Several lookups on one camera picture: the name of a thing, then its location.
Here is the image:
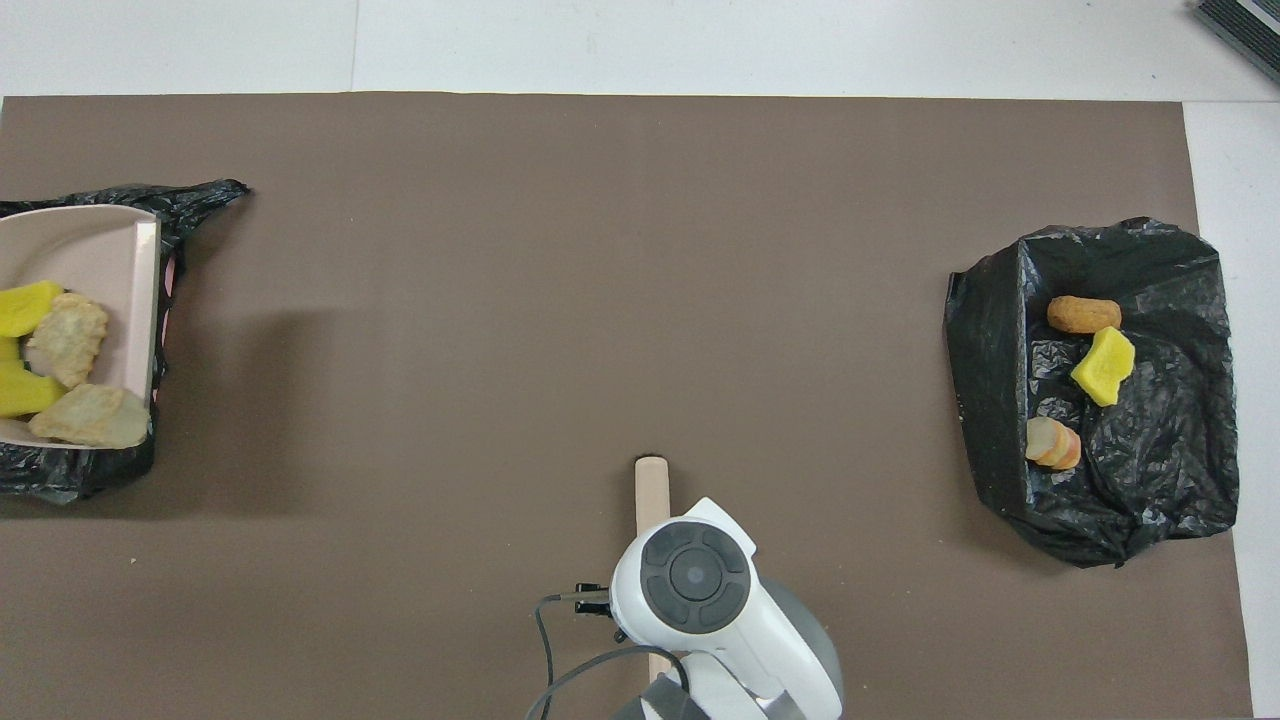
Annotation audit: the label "pink bin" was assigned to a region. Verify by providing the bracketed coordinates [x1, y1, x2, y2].
[150, 255, 183, 403]

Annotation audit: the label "yellow and green sponge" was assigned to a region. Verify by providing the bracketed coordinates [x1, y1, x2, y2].
[0, 338, 67, 419]

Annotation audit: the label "pale yellow chip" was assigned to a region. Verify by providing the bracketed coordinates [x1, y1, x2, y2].
[25, 292, 110, 389]

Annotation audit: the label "brown table mat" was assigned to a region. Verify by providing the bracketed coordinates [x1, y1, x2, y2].
[0, 93, 1256, 720]

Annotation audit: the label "dark grey ribbed device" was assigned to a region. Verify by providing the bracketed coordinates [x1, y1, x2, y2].
[1190, 0, 1280, 59]

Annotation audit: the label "brown toy potato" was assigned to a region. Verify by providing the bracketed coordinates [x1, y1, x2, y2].
[1047, 296, 1123, 335]

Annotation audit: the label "black bag lined bin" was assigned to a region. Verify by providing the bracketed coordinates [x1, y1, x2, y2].
[944, 217, 1241, 569]

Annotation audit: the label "orange striped toy croissant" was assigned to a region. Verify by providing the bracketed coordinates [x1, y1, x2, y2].
[28, 384, 152, 450]

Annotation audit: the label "beige brush black bristles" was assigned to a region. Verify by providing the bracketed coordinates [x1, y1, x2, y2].
[634, 456, 673, 687]

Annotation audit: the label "beige plastic dustpan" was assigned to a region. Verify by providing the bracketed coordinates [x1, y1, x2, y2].
[0, 204, 162, 452]

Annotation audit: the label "black bag over pink bin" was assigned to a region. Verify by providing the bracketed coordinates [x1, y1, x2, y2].
[0, 179, 251, 504]

